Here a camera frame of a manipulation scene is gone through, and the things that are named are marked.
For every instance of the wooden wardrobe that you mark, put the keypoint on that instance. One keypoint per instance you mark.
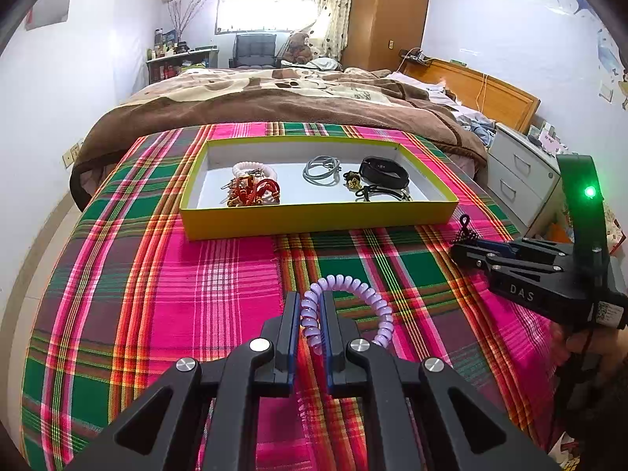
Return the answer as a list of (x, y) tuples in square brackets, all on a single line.
[(387, 14)]

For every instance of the small items on cabinet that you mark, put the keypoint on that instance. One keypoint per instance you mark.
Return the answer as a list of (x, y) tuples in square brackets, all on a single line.
[(544, 135)]

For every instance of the grey chair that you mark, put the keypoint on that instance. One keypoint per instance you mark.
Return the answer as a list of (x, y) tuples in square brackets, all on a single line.
[(255, 49)]

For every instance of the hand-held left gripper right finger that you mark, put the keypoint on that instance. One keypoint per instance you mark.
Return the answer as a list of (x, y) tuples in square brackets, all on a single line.
[(327, 333)]

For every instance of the wooden headboard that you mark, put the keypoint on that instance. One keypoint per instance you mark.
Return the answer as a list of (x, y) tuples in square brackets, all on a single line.
[(500, 98)]

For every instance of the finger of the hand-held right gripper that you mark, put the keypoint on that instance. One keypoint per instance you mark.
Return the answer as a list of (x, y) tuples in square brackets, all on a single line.
[(471, 255), (490, 245)]

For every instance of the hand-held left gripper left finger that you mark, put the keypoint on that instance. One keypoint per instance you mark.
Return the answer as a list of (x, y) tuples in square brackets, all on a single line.
[(294, 324)]

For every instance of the window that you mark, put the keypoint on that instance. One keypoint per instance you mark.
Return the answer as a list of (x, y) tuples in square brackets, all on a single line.
[(265, 14)]

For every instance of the person's right forearm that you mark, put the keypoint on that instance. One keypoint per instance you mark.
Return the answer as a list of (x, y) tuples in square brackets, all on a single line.
[(613, 402)]

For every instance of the cluttered white shelf desk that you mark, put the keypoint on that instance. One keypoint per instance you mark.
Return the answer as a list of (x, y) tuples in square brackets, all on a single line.
[(171, 66)]

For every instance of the brown teddy bear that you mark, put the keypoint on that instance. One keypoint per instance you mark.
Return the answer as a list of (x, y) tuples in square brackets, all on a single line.
[(299, 49)]

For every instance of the blue crumpled clothes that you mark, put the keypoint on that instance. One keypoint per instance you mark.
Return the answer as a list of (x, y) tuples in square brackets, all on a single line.
[(473, 125)]

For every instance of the patterned curtain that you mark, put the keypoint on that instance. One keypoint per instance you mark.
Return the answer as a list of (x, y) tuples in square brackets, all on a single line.
[(336, 10)]

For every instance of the white drawer cabinet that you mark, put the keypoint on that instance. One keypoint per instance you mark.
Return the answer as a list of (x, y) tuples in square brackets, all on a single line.
[(515, 171)]

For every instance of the black wide hair band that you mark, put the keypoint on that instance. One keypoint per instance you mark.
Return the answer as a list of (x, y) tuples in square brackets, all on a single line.
[(387, 174)]

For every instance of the person's right hand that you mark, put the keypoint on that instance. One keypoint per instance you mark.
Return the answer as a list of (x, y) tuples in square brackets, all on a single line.
[(579, 346)]

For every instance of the brown printed blanket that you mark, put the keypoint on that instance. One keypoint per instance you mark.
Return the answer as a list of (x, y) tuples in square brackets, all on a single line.
[(245, 103)]

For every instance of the red gold knot ornament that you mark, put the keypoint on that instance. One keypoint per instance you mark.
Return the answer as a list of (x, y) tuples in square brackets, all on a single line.
[(250, 191)]

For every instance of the blue wall stickers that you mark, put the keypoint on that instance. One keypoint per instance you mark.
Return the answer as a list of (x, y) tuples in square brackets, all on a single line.
[(569, 0)]

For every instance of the white pillow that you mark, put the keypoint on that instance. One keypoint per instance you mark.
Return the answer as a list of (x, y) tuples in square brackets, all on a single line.
[(422, 86)]

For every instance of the dried branches in vase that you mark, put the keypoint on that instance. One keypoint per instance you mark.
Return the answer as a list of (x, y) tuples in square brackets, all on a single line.
[(184, 19)]

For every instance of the yellow cardboard box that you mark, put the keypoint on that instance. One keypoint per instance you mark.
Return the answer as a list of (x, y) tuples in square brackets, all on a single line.
[(294, 216)]

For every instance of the rhinestone hair clip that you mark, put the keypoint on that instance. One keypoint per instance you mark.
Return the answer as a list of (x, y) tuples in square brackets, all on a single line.
[(252, 173)]

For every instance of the pink green plaid cloth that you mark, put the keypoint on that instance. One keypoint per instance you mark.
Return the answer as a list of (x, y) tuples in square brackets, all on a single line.
[(147, 279)]

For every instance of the wall socket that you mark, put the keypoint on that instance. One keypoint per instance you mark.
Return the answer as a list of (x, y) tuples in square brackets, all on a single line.
[(71, 154)]

